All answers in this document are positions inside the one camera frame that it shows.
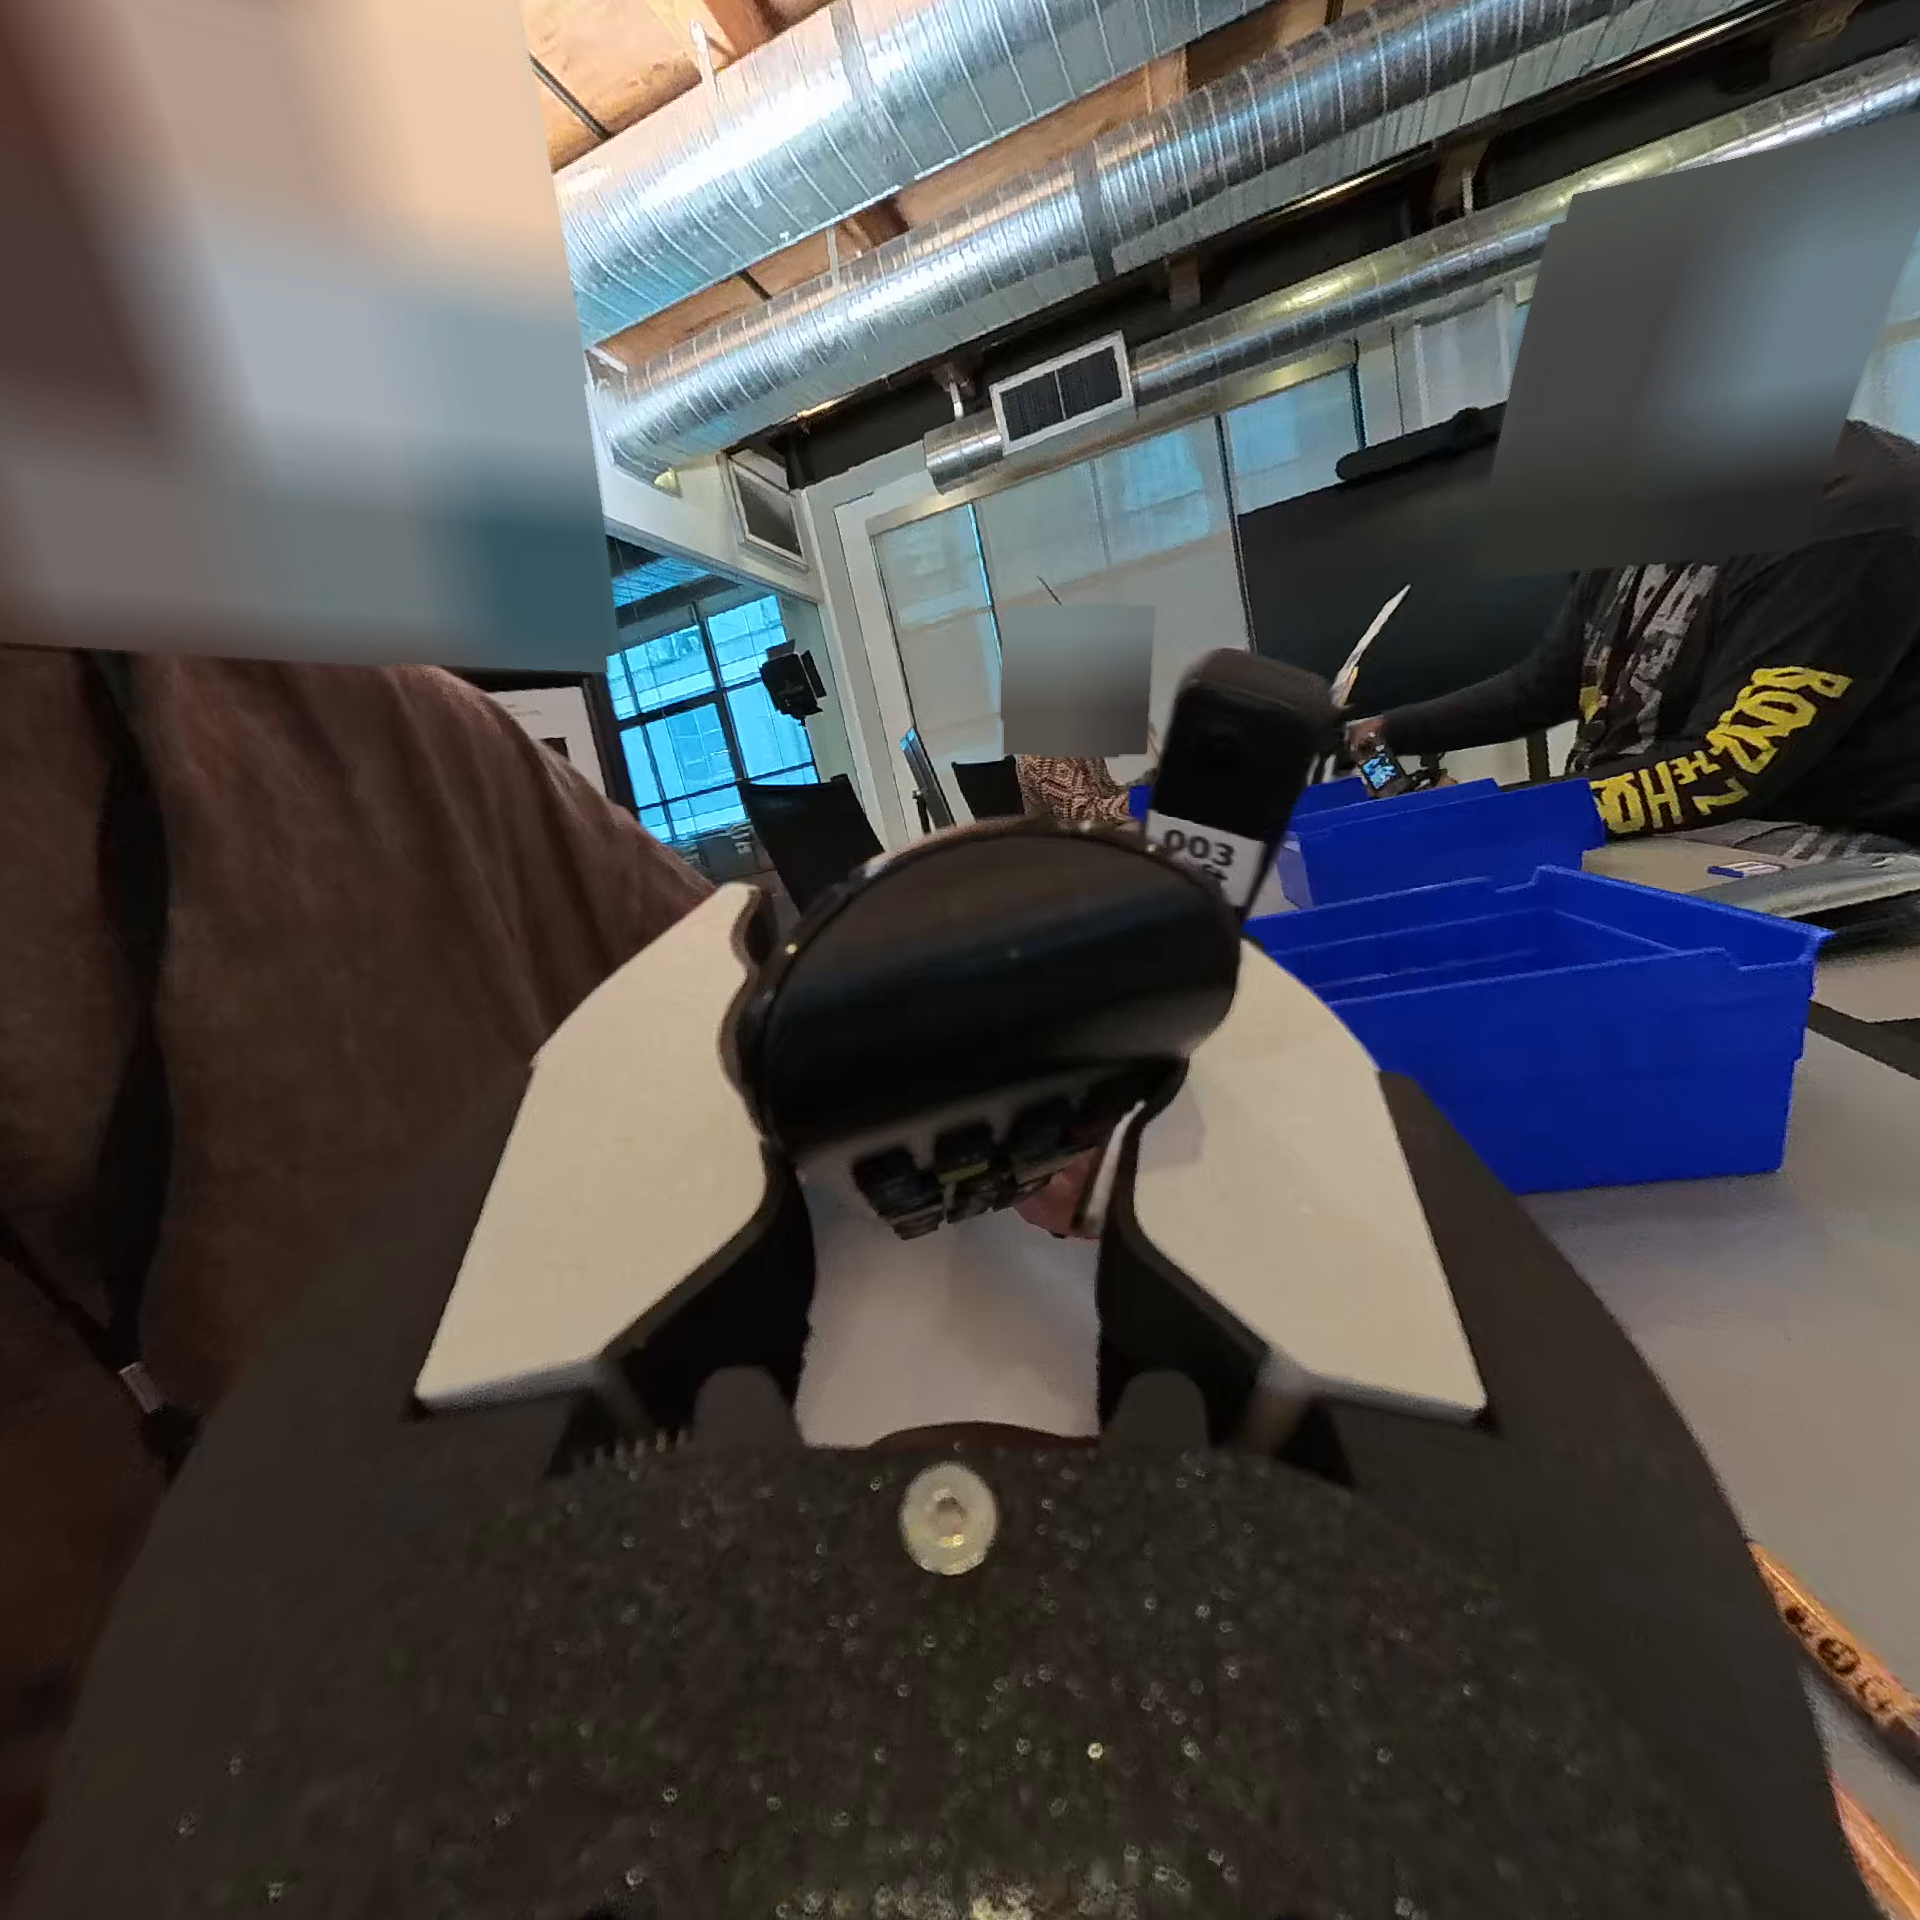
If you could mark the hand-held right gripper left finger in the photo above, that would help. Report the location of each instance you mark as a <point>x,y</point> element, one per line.
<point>599,1200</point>

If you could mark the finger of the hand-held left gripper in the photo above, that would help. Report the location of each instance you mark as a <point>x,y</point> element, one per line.
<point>1113,1177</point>

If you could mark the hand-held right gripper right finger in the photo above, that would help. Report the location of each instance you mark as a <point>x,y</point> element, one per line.
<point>1305,1245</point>

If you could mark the black remote control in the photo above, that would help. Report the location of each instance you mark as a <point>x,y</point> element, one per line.
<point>974,974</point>

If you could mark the blue plastic bin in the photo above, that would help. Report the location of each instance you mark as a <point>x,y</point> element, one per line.
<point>1441,839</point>
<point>1576,1051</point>

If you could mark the orange battery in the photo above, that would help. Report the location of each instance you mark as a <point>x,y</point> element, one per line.
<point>1838,1652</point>
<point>1881,1861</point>

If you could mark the grey desk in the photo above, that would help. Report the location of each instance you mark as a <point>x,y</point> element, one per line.
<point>1771,1320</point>

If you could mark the person's left hand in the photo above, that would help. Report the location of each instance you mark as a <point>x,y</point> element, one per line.
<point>1060,1197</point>

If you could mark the black partition panel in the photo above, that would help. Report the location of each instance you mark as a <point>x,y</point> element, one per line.
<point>1381,556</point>

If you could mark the small tilted screen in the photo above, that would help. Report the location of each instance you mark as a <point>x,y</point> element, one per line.
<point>927,781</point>

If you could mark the person in brown shirt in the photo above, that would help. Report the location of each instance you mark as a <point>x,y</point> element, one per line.
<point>331,974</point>

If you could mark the white air vent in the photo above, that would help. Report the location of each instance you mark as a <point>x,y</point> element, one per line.
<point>1062,389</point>

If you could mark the grey laptop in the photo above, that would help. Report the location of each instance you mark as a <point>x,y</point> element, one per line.
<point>1816,885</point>

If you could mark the black camera on stand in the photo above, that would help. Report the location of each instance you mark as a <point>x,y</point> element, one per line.
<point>791,683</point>

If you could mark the silver ventilation duct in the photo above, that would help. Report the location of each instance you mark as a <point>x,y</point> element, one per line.
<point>974,182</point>

